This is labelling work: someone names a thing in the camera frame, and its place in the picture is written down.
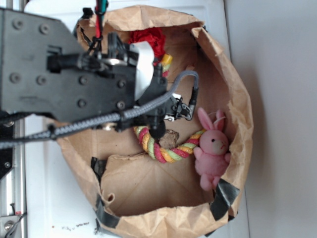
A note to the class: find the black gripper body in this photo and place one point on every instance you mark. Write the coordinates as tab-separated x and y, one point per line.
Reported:
122	87

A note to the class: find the red paper ball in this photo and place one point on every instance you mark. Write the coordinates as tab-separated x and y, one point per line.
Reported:
154	36

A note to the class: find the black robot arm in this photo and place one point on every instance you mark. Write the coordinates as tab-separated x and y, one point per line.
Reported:
44	71

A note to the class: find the brown rock chunk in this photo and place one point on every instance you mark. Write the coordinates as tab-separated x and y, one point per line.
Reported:
168	141

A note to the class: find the brown paper bag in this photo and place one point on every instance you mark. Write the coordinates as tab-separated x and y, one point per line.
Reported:
135	196

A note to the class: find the pink plush bunny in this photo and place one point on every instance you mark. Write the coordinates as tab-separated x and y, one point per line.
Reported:
212	155

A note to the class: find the white plastic tray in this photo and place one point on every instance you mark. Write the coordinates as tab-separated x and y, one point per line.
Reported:
56	206

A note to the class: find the metal clamp with screw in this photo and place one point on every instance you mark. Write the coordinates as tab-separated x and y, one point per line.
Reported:
13	226

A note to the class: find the multicoloured twisted rope toy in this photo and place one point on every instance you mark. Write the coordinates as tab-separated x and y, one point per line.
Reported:
168	153

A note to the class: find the black bracket with bolt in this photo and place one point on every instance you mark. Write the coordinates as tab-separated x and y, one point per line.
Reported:
6	160

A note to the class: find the aluminium frame rail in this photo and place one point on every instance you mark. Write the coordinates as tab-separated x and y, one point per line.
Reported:
12	187

